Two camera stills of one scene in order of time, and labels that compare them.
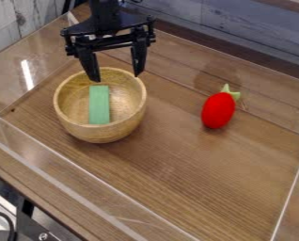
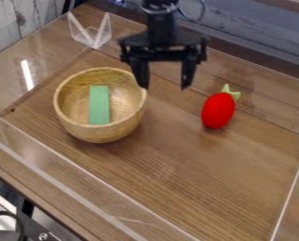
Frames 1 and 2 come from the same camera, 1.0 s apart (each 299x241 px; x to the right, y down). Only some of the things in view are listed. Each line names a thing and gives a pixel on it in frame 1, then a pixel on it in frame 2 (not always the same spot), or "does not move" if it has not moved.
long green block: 98,104 does not move
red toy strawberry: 219,108 does not move
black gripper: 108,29 to 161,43
